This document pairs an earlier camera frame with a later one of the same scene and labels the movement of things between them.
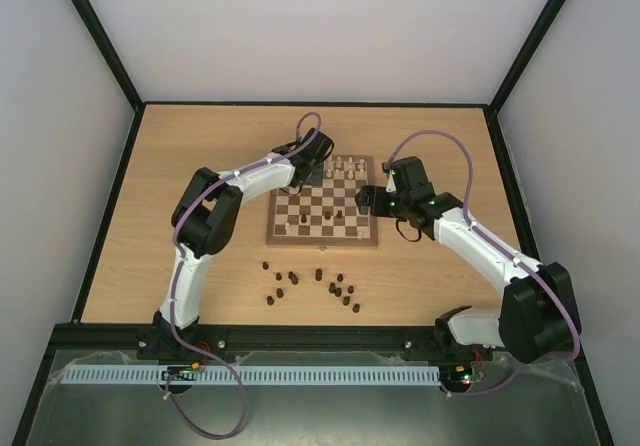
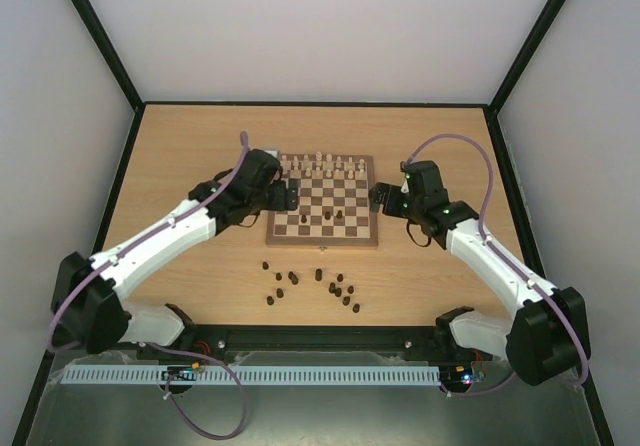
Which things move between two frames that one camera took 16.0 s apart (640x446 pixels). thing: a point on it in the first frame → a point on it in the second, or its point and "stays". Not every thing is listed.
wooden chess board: (325, 214) stays
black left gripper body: (316, 178) → (278, 203)
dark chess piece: (293, 278) stays
